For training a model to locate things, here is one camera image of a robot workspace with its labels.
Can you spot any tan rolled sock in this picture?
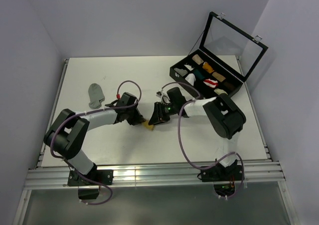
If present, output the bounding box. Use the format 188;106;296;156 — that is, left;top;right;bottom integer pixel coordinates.
212;72;226;82

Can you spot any grey white rolled sock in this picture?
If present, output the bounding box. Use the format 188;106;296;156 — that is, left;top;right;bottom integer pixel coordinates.
174;68;188;77

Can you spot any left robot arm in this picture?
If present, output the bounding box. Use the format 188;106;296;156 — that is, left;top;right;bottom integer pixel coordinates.
43;92;146;185

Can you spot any red white striped sock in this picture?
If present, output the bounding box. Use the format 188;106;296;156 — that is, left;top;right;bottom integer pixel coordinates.
203;79;218;88

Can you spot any mustard yellow sock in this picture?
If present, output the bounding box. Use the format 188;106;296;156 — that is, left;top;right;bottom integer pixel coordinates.
142;120;155;131

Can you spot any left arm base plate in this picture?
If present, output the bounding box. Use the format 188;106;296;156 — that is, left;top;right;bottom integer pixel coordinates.
67;170;114;187

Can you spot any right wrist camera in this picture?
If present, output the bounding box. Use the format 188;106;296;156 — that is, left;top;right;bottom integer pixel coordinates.
156;88;164;98

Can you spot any teal rolled sock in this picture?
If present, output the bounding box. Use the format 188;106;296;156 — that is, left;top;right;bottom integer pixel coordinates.
193;69;205;80

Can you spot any brown rolled sock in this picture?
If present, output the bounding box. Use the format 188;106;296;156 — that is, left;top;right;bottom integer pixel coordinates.
223;82;236;91

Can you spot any aluminium frame rail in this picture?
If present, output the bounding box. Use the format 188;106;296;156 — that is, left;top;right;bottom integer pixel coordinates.
23;161;286;190

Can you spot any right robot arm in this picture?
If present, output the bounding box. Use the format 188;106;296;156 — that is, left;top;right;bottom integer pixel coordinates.
149;87;246;180

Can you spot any beige rolled sock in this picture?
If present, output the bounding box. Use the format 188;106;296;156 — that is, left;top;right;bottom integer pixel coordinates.
192;54;204;65

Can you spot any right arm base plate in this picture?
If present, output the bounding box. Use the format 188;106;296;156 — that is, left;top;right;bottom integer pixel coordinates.
197;163;243;182

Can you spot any black compartment box with lid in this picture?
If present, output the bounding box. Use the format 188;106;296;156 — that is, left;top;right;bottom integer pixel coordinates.
169;11;268;98

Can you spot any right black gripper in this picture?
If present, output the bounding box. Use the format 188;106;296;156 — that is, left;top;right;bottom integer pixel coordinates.
149;101;177;125

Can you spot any white black rolled sock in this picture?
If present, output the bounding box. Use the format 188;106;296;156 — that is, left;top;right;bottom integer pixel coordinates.
184;64;194;71

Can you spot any cream rolled sock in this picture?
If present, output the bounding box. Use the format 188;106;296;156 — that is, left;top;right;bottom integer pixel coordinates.
214;88;228;95

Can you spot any orange rolled sock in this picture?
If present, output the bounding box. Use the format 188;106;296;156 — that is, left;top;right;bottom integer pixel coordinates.
202;62;215;74

